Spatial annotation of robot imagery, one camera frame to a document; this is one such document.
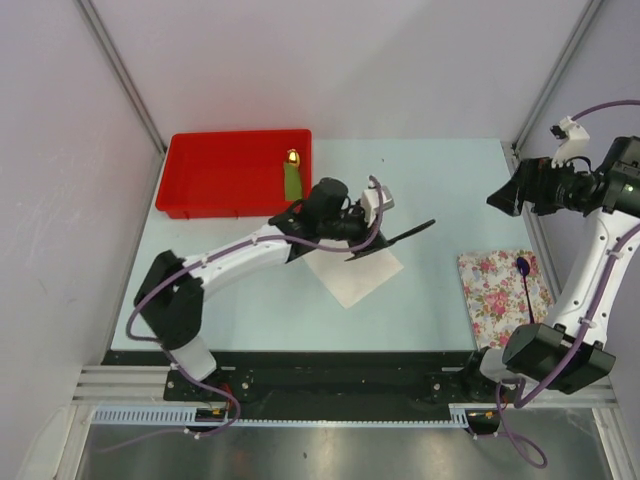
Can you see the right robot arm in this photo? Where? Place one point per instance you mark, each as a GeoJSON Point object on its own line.
{"type": "Point", "coordinates": [566, 352]}

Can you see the white paper napkin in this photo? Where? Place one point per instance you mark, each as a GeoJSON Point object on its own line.
{"type": "Point", "coordinates": [350, 281]}

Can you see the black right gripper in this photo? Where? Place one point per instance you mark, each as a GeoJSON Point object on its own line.
{"type": "Point", "coordinates": [529, 182]}

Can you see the floral tray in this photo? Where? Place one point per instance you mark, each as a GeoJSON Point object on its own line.
{"type": "Point", "coordinates": [495, 296]}

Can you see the aluminium frame rail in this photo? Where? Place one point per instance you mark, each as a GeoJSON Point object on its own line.
{"type": "Point", "coordinates": [120, 385]}

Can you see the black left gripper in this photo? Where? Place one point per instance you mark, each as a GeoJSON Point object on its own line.
{"type": "Point", "coordinates": [365, 233]}

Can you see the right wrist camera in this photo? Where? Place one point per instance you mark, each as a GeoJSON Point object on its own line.
{"type": "Point", "coordinates": [573, 139]}

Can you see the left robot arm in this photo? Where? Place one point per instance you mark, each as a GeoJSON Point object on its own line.
{"type": "Point", "coordinates": [171, 297]}

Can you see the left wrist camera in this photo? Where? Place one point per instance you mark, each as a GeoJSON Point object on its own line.
{"type": "Point", "coordinates": [374, 200]}

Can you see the red plastic bin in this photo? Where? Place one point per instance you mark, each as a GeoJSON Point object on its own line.
{"type": "Point", "coordinates": [231, 174]}

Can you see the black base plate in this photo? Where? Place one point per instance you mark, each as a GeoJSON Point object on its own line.
{"type": "Point", "coordinates": [353, 386]}

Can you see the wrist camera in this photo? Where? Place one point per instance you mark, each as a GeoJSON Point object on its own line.
{"type": "Point", "coordinates": [374, 200]}
{"type": "Point", "coordinates": [573, 139]}

